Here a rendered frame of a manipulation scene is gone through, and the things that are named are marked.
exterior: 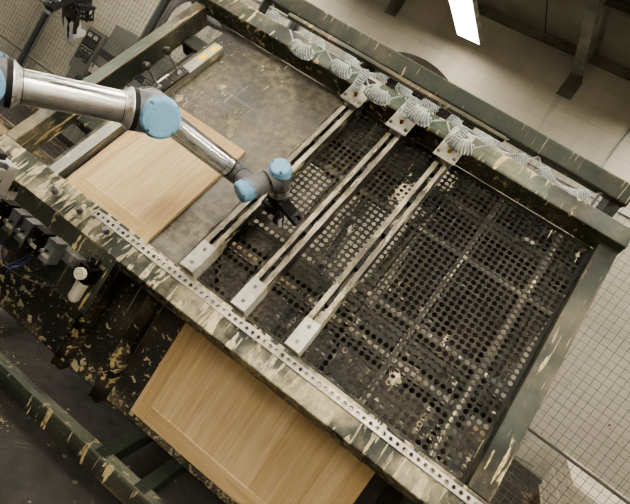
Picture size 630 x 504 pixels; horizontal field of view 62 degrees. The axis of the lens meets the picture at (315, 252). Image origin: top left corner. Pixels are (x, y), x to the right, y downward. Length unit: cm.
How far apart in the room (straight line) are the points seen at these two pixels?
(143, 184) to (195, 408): 90
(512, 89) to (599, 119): 103
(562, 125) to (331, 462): 545
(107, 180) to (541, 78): 567
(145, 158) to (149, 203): 22
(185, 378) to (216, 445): 28
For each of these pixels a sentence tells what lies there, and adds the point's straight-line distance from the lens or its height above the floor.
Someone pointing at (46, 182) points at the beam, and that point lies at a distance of 223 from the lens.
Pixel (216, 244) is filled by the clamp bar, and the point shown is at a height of 104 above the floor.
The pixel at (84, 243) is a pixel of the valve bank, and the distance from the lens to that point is 206.
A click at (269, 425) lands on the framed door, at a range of 205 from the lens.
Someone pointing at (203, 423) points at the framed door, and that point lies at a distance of 216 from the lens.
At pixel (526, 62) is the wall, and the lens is 709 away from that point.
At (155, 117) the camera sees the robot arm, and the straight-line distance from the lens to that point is 150.
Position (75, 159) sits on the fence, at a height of 98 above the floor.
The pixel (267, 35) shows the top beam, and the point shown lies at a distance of 260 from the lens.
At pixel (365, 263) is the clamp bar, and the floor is 127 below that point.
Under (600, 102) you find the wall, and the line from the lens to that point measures 691.
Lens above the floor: 144
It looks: 7 degrees down
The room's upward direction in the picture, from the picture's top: 33 degrees clockwise
